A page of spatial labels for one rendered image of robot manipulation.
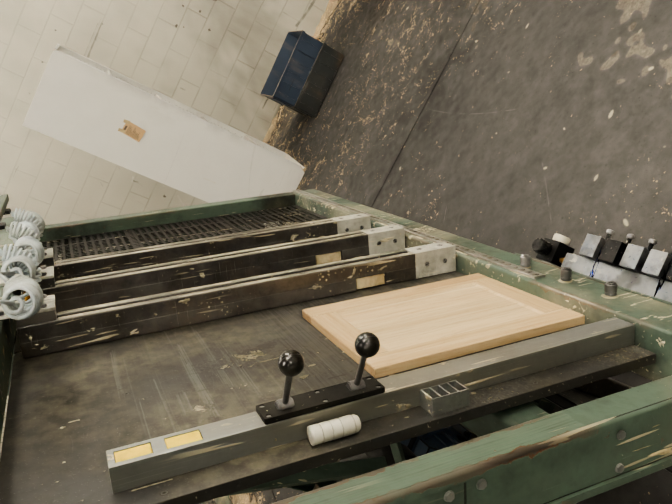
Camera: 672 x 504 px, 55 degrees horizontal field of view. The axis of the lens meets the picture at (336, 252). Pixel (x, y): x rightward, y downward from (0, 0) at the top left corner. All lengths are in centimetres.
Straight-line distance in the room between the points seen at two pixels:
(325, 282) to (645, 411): 86
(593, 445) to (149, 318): 97
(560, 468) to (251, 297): 86
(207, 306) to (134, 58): 506
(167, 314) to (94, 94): 367
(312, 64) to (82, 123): 192
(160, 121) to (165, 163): 32
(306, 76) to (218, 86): 120
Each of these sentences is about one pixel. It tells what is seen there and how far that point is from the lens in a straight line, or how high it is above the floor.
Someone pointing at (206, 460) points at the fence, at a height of 160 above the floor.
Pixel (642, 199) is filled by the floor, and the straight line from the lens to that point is 269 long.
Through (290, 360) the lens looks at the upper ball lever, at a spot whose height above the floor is 156.
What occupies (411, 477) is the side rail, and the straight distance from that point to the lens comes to 84.
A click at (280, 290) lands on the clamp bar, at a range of 158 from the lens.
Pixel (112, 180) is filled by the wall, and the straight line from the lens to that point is 663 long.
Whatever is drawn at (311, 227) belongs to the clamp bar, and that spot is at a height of 110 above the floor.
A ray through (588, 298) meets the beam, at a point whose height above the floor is 89.
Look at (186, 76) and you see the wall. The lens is 651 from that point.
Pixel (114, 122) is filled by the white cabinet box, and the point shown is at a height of 150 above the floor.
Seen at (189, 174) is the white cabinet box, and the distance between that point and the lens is 522.
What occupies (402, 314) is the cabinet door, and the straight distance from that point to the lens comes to 144.
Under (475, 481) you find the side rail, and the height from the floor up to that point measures 136.
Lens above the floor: 196
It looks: 27 degrees down
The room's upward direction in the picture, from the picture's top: 67 degrees counter-clockwise
